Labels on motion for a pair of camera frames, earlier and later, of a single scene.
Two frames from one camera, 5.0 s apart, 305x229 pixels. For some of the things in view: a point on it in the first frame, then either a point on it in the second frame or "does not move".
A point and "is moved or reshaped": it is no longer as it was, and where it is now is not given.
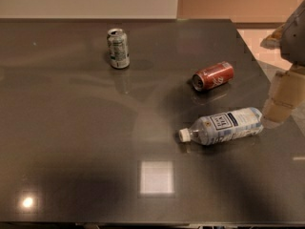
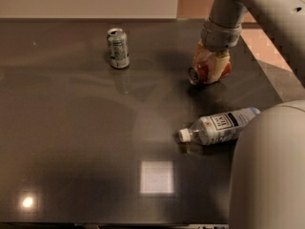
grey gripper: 295,37 → 219,38
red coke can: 213,76 is moved or reshaped
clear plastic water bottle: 224,126 does not move
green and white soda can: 117,45 does not move
